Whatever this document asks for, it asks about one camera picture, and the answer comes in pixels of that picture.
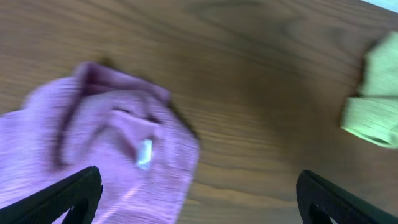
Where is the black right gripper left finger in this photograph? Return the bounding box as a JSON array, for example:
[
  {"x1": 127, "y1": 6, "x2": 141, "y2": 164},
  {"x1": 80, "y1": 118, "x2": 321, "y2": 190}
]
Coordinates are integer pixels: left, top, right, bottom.
[{"x1": 1, "y1": 166, "x2": 103, "y2": 224}]

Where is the green microfiber cloth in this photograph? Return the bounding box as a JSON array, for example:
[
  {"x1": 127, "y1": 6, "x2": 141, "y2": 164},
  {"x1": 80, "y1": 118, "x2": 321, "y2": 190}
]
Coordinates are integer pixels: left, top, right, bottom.
[{"x1": 341, "y1": 32, "x2": 397, "y2": 149}]

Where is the purple microfiber cloth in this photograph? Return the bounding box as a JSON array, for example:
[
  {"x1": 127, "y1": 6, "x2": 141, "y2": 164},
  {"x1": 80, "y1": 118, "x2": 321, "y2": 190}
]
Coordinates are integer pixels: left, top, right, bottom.
[{"x1": 1, "y1": 63, "x2": 200, "y2": 223}]

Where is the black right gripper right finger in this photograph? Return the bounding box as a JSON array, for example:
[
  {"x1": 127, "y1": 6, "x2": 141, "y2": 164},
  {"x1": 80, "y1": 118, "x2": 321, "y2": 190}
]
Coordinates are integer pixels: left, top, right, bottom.
[{"x1": 296, "y1": 170, "x2": 397, "y2": 224}]

